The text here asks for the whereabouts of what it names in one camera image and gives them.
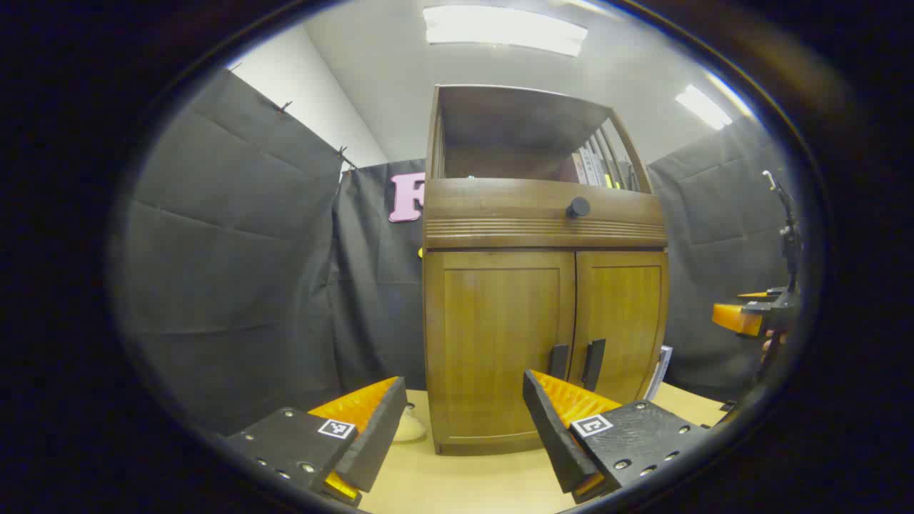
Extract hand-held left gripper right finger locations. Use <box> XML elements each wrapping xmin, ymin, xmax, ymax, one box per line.
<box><xmin>522</xmin><ymin>368</ymin><xmax>712</xmax><ymax>504</ymax></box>

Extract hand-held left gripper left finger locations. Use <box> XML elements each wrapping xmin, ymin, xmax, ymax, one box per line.
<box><xmin>223</xmin><ymin>376</ymin><xmax>408</xmax><ymax>508</ymax></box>

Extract wooden shoe cabinet door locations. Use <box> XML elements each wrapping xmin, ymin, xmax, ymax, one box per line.
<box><xmin>428</xmin><ymin>250</ymin><xmax>576</xmax><ymax>447</ymax></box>
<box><xmin>569</xmin><ymin>250</ymin><xmax>668</xmax><ymax>404</ymax></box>

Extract wooden double-door shoe cabinet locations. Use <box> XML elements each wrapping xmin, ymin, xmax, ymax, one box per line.
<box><xmin>421</xmin><ymin>84</ymin><xmax>670</xmax><ymax>456</ymax></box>

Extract wooden cabinet drawer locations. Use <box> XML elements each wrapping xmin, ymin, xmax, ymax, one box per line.
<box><xmin>423</xmin><ymin>177</ymin><xmax>668</xmax><ymax>249</ymax></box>

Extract small white object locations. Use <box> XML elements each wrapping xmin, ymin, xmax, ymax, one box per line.
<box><xmin>394</xmin><ymin>403</ymin><xmax>429</xmax><ymax>443</ymax></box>

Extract white paper stack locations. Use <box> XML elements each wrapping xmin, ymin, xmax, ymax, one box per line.
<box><xmin>646</xmin><ymin>345</ymin><xmax>673</xmax><ymax>400</ymax></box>

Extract small ceiling light panel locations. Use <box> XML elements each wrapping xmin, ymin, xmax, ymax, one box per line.
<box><xmin>675</xmin><ymin>84</ymin><xmax>734</xmax><ymax>131</ymax></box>

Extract black backdrop cloth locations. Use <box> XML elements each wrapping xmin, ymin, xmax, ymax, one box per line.
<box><xmin>114</xmin><ymin>68</ymin><xmax>804</xmax><ymax>436</ymax></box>

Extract large ceiling light panel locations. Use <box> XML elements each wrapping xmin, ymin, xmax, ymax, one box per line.
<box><xmin>423</xmin><ymin>6</ymin><xmax>588</xmax><ymax>58</ymax></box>

